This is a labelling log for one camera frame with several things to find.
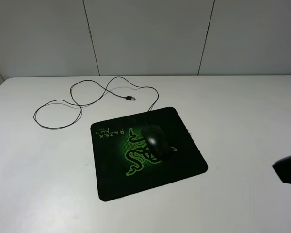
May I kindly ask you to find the black mouse cable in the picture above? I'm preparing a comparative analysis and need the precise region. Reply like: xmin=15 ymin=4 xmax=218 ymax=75
xmin=33 ymin=76 xmax=159 ymax=129

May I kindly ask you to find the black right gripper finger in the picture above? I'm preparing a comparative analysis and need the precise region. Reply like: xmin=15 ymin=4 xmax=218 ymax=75
xmin=272 ymin=155 xmax=291 ymax=184

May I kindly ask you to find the black computer mouse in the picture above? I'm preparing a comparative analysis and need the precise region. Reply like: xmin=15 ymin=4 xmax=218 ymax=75
xmin=141 ymin=125 xmax=170 ymax=160

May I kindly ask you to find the black green mouse pad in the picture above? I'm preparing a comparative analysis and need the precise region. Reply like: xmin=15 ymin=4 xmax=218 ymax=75
xmin=90 ymin=107 xmax=208 ymax=201

